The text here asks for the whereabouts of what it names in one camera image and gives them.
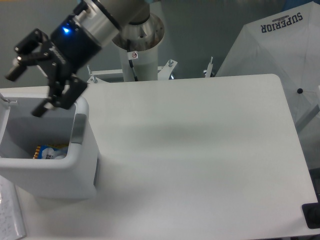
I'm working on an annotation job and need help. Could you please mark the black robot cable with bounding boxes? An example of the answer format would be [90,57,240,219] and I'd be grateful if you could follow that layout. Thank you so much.
[126,39,139,82]

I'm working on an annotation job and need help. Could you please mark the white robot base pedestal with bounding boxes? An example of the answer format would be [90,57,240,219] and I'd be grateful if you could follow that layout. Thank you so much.
[112,13,165,82]

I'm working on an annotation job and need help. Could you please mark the white notebook with writing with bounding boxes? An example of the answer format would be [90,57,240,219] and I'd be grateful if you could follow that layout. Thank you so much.
[0,176,27,240]

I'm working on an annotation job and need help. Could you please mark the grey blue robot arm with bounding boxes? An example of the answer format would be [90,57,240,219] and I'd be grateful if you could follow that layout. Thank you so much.
[5,0,151,118]

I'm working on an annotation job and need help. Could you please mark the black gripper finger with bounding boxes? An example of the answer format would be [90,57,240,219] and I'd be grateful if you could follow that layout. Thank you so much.
[5,28,54,82]
[31,76,88,118]

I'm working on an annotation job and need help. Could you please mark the white plastic trash can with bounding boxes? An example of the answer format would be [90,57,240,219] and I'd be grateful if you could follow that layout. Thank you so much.
[0,91,99,199]

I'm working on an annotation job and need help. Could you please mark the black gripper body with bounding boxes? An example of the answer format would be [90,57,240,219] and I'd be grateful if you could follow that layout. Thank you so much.
[37,14,102,80]

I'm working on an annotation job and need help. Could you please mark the colourful snack wrapper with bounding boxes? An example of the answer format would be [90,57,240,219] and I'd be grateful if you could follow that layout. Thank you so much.
[33,144,69,159]

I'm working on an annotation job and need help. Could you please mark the crushed clear plastic bottle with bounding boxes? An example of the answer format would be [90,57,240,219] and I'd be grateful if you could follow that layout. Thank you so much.
[37,145,68,160]

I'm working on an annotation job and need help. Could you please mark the white superior umbrella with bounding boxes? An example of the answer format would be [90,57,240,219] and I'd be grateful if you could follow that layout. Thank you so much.
[216,1,320,122]

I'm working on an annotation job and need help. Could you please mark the black device at edge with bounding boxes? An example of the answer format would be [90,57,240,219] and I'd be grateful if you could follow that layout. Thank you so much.
[302,202,320,229]

